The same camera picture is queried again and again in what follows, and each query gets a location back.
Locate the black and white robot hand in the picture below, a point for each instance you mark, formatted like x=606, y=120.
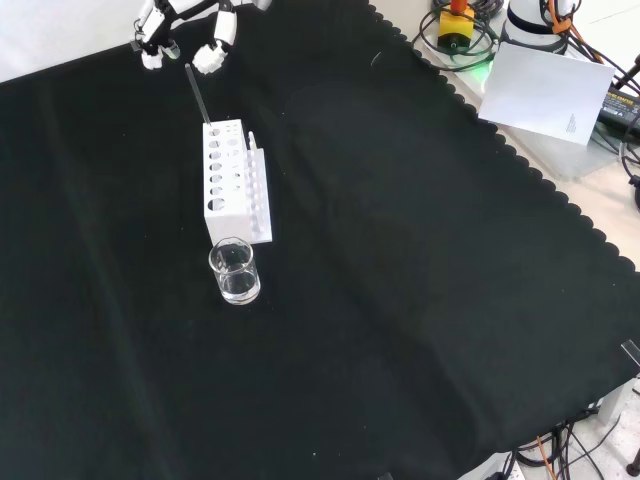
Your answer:
x=225, y=25

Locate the clear glass rod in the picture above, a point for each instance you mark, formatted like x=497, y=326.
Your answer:
x=197, y=95

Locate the white test tube rack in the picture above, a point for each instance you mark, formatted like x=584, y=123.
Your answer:
x=225, y=195

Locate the yellow stop button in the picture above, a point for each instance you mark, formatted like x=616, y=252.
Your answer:
x=456, y=30

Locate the clear glass beaker with water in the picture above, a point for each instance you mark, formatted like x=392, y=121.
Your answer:
x=235, y=275

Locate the black table cloth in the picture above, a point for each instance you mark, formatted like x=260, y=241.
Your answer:
x=320, y=280

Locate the pale board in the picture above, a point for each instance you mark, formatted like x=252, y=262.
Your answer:
x=545, y=95

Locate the black power adapter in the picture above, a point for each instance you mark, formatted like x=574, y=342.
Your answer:
x=622, y=107

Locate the clear cloth clip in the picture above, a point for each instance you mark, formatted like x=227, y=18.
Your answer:
x=631, y=356

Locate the grey table bracket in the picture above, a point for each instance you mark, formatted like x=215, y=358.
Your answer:
x=620, y=400

